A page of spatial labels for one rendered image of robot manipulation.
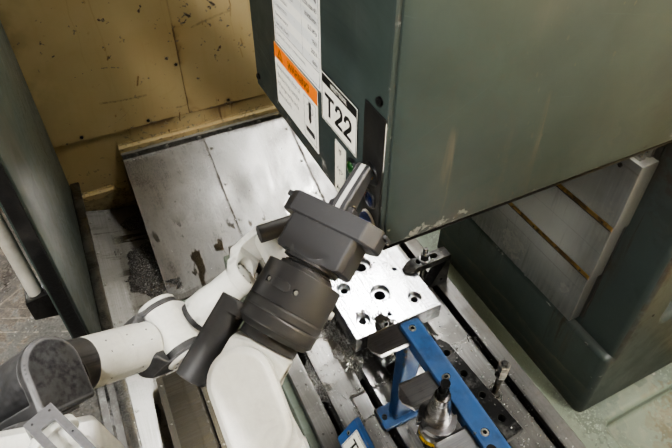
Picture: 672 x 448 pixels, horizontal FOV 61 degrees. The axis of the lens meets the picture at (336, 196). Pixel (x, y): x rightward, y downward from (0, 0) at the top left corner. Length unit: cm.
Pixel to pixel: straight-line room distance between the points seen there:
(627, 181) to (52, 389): 107
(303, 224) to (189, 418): 104
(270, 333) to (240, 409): 8
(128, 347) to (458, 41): 77
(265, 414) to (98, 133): 160
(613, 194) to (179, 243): 133
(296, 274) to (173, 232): 144
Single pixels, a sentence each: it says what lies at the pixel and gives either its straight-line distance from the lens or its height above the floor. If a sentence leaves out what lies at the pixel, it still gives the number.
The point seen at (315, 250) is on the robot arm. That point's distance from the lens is 61.
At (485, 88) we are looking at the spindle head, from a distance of 65.
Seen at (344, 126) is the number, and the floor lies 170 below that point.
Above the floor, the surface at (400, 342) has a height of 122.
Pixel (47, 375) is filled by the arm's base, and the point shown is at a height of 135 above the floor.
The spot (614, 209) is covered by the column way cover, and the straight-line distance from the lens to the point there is 131.
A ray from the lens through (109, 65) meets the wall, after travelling 196.
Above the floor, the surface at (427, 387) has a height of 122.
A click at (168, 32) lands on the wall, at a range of 195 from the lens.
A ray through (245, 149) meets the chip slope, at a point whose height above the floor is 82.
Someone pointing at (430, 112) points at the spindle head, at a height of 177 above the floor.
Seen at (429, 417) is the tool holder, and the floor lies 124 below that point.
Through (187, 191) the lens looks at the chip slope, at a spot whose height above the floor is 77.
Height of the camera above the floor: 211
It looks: 42 degrees down
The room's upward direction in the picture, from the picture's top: straight up
